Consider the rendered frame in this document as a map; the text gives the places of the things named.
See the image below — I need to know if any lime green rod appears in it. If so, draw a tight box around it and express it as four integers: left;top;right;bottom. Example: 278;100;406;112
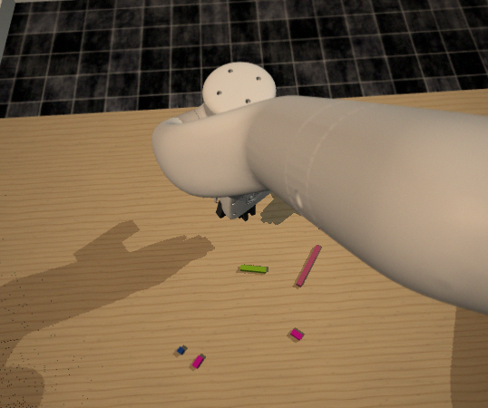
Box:
240;265;266;274

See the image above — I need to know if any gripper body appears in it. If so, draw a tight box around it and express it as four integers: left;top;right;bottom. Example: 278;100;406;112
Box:
214;190;272;219

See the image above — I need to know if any magenta rectangular block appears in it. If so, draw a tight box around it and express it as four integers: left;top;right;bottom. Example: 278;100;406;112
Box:
192;355;203;369
291;329;303;341

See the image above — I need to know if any pink rod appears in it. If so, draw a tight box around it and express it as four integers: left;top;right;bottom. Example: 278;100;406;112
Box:
297;245;321;287

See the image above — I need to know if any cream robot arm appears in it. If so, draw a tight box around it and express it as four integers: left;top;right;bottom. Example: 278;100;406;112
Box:
151;62;488;315

